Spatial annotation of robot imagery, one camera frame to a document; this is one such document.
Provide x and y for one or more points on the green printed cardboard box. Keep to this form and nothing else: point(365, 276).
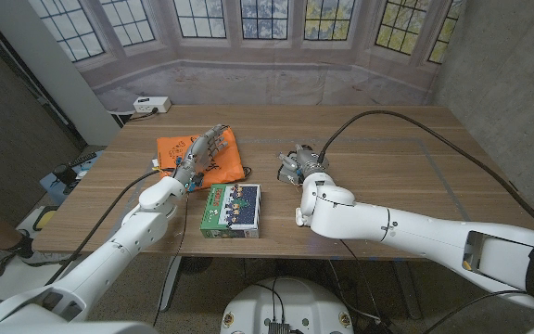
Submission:
point(230, 211)

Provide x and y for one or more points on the white floor mat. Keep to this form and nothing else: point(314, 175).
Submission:
point(16, 278)

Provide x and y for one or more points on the yellow black floor object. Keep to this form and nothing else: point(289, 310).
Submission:
point(44, 219)

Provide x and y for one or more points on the black round device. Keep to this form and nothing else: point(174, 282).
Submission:
point(65, 175)

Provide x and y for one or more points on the black round fan base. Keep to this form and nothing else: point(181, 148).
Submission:
point(196, 264)

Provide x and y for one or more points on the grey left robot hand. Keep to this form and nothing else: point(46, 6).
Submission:
point(199, 155)

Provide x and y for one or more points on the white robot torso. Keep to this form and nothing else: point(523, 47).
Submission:
point(290, 301)

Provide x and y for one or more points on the grey combination lock box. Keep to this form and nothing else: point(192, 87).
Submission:
point(284, 177)

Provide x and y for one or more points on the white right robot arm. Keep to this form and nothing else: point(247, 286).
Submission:
point(434, 236)

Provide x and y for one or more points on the white power strip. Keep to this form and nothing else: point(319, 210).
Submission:
point(151, 105)

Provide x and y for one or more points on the printed window backdrop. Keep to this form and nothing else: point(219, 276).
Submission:
point(267, 79)

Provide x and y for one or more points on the grey metal table leg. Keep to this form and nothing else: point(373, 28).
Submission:
point(408, 292)
point(169, 283)

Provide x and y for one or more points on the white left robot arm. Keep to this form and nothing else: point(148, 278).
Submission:
point(105, 257)

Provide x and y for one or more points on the white earbud case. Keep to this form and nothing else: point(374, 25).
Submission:
point(298, 218)

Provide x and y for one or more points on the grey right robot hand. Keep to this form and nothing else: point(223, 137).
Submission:
point(308, 162)

